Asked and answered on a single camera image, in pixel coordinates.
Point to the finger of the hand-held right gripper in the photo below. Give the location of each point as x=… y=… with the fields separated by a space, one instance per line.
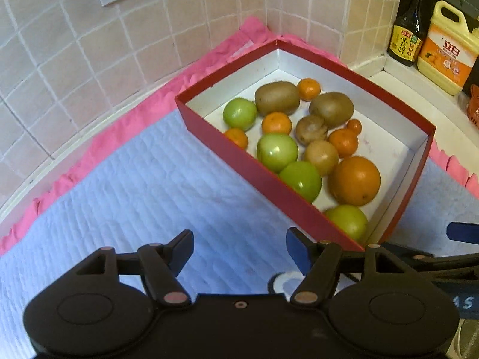
x=464 y=233
x=441 y=261

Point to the tiny mandarin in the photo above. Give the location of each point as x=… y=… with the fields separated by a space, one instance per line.
x=354 y=125

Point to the pale blue quilted mat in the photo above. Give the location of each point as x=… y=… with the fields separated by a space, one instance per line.
x=149 y=194

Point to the red cardboard box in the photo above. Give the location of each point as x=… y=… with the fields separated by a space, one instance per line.
x=232 y=149

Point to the large orange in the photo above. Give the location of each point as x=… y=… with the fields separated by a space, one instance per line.
x=354 y=180

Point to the yellow detergent bottle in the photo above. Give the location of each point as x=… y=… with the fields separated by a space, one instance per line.
x=445 y=52

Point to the dark soy sauce bottle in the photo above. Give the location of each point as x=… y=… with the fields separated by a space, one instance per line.
x=408 y=33

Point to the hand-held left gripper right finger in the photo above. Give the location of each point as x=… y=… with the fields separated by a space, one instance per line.
x=295 y=246

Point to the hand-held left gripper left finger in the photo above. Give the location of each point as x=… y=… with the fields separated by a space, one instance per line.
x=185 y=246

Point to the small mandarin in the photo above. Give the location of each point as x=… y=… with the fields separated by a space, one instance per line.
x=236 y=137
x=343 y=142
x=309 y=89
x=276 y=123

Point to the brown kiwi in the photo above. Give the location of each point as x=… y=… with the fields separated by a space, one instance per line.
x=277 y=98
x=311 y=129
x=331 y=109
x=321 y=156

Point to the round green fruit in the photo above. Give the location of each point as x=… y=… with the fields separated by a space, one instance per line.
x=300 y=180
x=348 y=221
x=277 y=151
x=240 y=113

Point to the orange plastic basket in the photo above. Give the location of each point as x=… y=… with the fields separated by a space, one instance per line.
x=474 y=108

